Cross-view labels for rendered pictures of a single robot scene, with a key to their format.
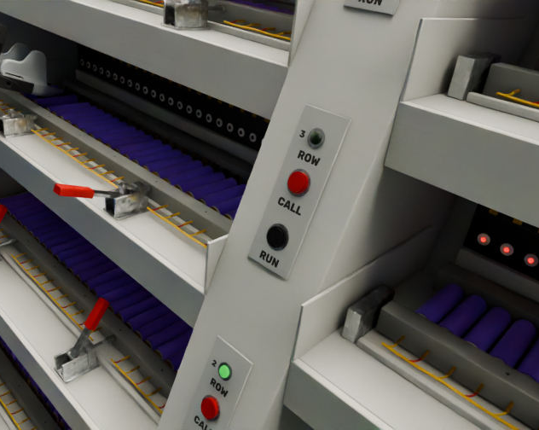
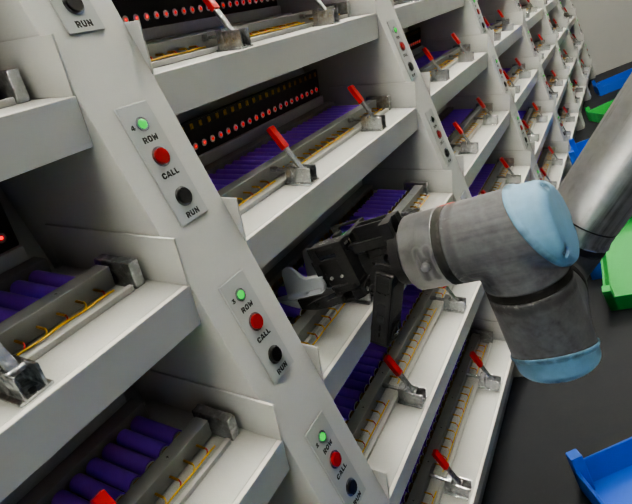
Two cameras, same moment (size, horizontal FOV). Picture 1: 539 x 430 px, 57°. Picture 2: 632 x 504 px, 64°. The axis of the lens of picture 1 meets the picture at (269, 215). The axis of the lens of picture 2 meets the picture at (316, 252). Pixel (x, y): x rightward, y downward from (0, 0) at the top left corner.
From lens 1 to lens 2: 1.25 m
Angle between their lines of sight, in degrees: 84
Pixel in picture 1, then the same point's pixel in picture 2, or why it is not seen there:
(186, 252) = (432, 203)
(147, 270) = not seen: hidden behind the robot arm
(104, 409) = (466, 290)
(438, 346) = not seen: hidden behind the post
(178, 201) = (409, 201)
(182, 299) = not seen: hidden behind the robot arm
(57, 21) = (340, 187)
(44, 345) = (453, 325)
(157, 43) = (388, 138)
